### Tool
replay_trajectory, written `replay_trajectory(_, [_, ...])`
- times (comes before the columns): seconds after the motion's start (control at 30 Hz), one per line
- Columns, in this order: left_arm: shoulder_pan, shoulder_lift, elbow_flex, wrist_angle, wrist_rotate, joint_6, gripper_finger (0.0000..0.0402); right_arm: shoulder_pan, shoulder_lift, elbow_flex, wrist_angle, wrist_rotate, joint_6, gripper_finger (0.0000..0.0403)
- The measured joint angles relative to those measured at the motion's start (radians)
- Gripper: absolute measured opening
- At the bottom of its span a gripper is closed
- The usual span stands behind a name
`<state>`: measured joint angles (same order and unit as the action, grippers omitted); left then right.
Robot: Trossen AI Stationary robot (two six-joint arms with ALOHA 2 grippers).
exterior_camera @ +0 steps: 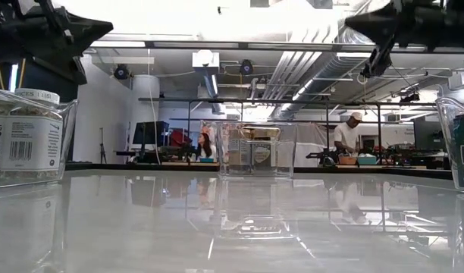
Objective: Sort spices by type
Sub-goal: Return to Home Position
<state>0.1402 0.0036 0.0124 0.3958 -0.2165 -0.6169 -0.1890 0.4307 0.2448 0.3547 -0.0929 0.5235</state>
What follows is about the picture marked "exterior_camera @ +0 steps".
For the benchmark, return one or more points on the long ceiling light bar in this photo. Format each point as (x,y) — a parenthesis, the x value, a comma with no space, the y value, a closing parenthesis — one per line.
(179,44)

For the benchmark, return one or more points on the silver ceiling duct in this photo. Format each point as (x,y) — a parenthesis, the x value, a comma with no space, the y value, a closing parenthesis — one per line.
(323,72)

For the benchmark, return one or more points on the black tripod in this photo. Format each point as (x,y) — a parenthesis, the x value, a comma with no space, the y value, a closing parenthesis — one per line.
(102,148)

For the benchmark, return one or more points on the black monitor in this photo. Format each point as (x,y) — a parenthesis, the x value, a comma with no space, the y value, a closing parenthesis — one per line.
(152,132)
(429,134)

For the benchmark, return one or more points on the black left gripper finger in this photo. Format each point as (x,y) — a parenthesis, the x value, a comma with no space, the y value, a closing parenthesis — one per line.
(84,43)
(86,26)

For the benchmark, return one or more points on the teal container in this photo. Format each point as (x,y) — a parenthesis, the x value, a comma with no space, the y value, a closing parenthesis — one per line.
(366,160)

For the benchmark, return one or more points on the clear plastic bin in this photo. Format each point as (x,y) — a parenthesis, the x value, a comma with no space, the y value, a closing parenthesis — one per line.
(446,132)
(289,151)
(71,125)

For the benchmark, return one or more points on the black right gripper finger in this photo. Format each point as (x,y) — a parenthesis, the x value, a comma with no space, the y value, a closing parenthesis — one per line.
(380,14)
(380,27)

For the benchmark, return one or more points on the person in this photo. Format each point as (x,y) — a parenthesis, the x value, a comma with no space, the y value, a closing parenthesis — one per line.
(345,136)
(206,149)

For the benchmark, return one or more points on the red object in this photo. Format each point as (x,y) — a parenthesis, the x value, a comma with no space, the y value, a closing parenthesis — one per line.
(180,138)

